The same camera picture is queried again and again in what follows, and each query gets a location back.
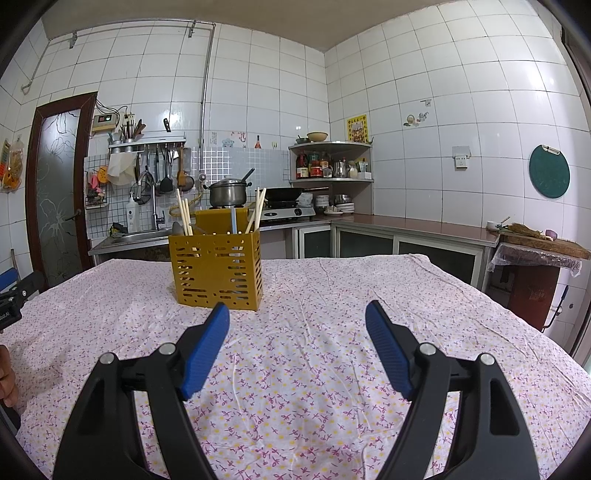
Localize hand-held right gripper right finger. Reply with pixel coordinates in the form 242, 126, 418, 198
365, 300, 541, 480

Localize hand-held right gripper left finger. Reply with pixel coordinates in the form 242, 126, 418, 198
53, 302, 232, 480

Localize yellow slotted utensil holder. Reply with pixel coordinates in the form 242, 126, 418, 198
168, 208, 264, 313

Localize metal cup of utensils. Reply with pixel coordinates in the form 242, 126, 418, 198
120, 117, 147, 141

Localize person's left hand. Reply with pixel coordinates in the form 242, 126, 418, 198
0, 345, 20, 408

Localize brown-framed glass door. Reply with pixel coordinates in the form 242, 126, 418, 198
25, 91, 99, 289

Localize floral tablecloth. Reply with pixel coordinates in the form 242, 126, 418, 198
0, 253, 591, 480

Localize hanging snack bags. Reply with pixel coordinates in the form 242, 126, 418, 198
0, 136, 24, 192

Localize metal sink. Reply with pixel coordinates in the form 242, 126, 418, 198
104, 231, 169, 245

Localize white soap bottle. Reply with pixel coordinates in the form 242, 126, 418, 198
126, 193, 140, 234

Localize kitchen counter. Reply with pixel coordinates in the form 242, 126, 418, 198
88, 213, 502, 289

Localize metal faucet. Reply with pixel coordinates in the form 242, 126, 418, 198
139, 173, 166, 232

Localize white hanging cloth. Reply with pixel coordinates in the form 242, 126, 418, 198
108, 152, 138, 186

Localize red side table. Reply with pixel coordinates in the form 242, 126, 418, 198
492, 242, 583, 330

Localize stack of white plates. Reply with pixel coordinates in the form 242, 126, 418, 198
314, 194, 355, 216

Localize steel cooking pot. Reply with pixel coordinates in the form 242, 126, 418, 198
203, 168, 256, 208

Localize gas stove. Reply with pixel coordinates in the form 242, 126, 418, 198
252, 203, 317, 224

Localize black hanging spatula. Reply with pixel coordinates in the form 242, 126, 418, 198
156, 144, 174, 195

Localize hanging ladle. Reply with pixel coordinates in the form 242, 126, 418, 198
177, 147, 195, 192

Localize black wok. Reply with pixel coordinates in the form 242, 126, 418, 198
264, 186, 305, 202

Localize wooden chopping board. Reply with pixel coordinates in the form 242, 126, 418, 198
496, 224, 591, 260

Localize corner shelf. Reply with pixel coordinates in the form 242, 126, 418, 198
288, 141, 375, 215

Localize round green cutting board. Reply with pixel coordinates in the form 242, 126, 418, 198
529, 144, 571, 200

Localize metal water pipe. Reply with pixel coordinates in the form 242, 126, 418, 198
199, 21, 218, 148

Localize wire wall basket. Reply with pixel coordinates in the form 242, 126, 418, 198
84, 168, 110, 210

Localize yellow hose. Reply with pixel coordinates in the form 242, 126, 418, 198
168, 191, 204, 217

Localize orange wall control box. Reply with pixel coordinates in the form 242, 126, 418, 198
92, 112, 118, 134

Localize metal wall utensil rack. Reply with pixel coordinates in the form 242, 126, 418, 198
108, 135, 187, 151

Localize yellow wall poster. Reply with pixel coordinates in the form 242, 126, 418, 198
347, 114, 368, 143

